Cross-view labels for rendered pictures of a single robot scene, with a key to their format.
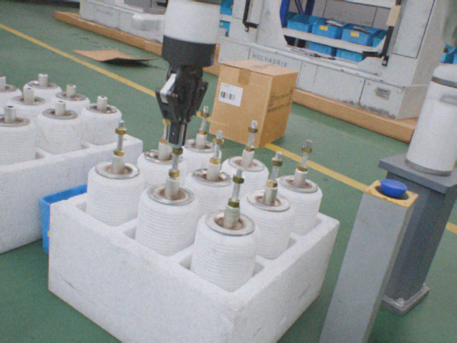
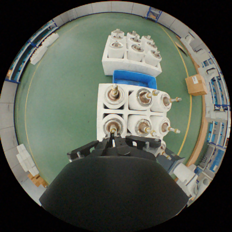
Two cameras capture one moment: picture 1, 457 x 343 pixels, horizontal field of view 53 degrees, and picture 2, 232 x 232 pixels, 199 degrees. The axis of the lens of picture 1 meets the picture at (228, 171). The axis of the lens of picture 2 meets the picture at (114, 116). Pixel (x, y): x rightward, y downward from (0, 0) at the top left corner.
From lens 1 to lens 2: 0.70 m
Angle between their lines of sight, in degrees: 70
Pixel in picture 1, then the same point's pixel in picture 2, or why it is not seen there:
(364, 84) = (209, 106)
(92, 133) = (147, 58)
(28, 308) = (96, 95)
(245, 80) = (200, 82)
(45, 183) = (119, 66)
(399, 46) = (216, 113)
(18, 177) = (109, 62)
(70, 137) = (135, 56)
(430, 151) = (176, 173)
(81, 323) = not seen: hidden behind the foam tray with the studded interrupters
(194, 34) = not seen: hidden behind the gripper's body
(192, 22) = not seen: outside the picture
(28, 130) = (118, 50)
